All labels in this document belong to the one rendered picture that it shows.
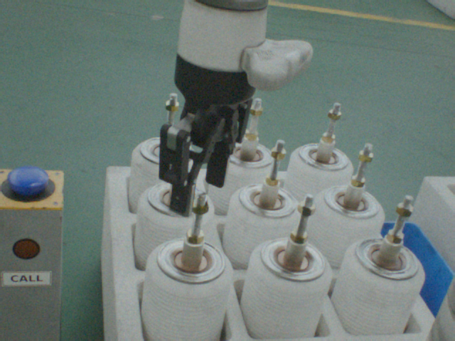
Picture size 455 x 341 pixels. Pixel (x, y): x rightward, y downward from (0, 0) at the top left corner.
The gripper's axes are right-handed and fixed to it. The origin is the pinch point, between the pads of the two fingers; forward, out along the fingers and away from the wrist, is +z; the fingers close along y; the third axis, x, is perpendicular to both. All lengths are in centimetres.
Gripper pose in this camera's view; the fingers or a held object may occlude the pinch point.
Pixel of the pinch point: (200, 187)
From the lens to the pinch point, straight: 63.0
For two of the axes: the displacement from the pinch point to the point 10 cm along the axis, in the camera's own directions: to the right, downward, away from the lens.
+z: -1.4, 8.5, 5.1
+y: -4.7, 3.9, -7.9
